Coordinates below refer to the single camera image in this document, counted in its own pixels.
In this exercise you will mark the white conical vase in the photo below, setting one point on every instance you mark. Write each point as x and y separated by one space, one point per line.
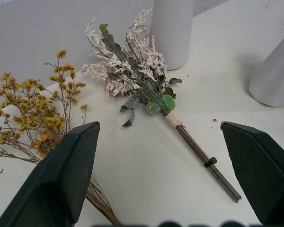
274 75

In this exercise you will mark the white dried flower bouquet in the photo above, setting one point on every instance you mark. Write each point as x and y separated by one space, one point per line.
137 78

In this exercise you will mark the yellow dried flower bunch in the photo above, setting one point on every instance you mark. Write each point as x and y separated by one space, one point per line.
33 111

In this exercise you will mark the white cylindrical vase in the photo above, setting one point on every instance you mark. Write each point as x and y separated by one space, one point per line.
171 33

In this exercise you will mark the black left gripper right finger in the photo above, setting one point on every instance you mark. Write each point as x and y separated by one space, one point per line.
258 170

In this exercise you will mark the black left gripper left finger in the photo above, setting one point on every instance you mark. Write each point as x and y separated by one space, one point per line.
54 175

